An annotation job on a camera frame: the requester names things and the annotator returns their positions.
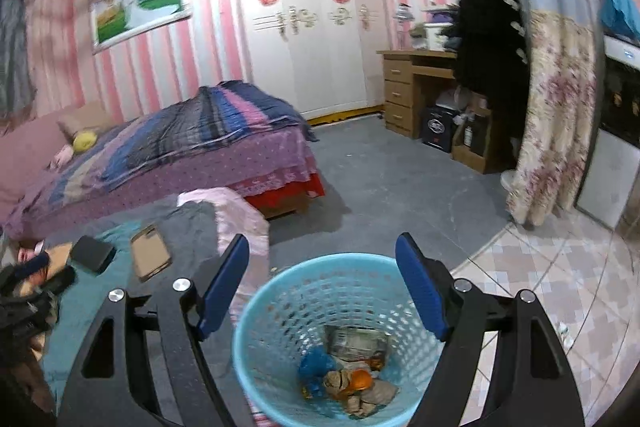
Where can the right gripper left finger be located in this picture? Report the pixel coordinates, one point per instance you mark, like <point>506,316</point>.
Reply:
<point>111,382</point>

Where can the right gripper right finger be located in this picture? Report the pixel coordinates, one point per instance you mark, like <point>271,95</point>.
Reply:
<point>531,381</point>

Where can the orange tangerine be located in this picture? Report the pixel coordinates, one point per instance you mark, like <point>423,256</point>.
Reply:
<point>359,380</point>

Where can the blue plastic bag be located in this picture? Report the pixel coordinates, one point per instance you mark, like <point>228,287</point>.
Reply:
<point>312,369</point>

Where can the crumpled paper trash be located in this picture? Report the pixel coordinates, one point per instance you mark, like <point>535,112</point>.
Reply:
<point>353,347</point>

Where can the light blue trash basket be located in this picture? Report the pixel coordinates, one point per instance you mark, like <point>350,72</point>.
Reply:
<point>297,321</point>

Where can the teal towel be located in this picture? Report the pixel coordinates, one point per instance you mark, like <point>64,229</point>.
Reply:
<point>79,304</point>

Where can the black wallet case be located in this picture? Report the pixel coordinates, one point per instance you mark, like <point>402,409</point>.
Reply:
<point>92,254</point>

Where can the tan phone case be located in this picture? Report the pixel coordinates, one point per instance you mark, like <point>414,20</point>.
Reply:
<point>149,253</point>

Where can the grey blanket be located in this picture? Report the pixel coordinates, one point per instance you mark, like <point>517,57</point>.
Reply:
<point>191,236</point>

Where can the pink plush toy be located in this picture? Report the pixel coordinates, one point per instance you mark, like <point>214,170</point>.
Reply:
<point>62,158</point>

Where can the yellow plush toy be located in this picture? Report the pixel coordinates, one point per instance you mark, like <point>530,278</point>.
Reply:
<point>83,141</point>

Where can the striped purple blue quilt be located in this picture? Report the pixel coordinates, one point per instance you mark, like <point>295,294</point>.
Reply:
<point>216,117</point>

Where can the tan pillow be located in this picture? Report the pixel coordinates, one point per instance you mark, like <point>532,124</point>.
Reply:
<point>92,117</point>

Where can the grey hanging cloth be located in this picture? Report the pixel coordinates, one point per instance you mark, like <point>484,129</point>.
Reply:
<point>17,91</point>

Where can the white appliance cabinet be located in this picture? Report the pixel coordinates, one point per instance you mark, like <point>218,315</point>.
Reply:
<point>613,167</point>

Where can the purple bed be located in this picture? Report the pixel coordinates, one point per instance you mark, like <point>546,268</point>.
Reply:
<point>268,170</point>

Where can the black box under desk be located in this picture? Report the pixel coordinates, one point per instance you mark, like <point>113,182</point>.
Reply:
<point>438,126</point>

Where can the floral curtain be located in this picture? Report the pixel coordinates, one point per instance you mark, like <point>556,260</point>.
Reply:
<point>560,109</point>

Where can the framed wedding picture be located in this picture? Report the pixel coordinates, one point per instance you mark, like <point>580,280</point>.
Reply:
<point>114,21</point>

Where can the wooden desk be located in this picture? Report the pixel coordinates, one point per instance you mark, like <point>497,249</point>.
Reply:
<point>415,80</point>

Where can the black hanging coat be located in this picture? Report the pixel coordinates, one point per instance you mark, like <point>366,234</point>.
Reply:
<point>493,62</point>

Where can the white wardrobe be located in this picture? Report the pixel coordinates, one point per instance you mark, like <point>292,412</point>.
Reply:
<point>321,56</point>

